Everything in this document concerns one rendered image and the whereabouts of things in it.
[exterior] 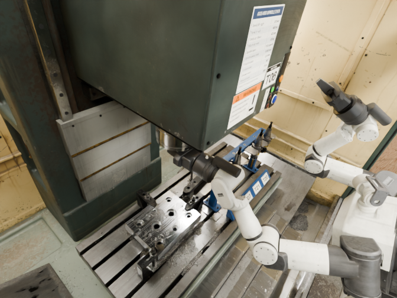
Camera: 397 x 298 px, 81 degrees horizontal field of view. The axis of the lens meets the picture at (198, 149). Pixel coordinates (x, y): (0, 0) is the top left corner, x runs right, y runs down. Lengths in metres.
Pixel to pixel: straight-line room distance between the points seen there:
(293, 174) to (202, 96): 1.41
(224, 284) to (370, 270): 0.70
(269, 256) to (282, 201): 0.96
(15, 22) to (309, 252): 1.17
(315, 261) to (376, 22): 1.15
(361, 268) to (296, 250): 0.17
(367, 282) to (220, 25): 0.79
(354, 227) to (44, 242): 1.61
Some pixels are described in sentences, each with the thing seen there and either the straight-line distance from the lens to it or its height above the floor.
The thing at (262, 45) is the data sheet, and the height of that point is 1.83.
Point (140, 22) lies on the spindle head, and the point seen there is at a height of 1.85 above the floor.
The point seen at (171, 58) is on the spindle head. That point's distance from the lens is 0.59.
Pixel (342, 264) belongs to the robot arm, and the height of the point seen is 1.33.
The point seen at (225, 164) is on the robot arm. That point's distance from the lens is 0.77.
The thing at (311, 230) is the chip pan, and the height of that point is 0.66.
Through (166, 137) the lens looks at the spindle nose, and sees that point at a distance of 0.79.
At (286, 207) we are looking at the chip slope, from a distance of 1.77.
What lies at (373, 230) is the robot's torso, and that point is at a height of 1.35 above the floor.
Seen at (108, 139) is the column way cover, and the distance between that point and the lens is 1.26.
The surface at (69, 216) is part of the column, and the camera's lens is 1.47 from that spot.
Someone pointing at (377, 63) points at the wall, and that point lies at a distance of 1.56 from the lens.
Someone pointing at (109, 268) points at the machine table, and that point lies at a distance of 1.21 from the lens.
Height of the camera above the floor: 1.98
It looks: 38 degrees down
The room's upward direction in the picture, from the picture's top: 7 degrees clockwise
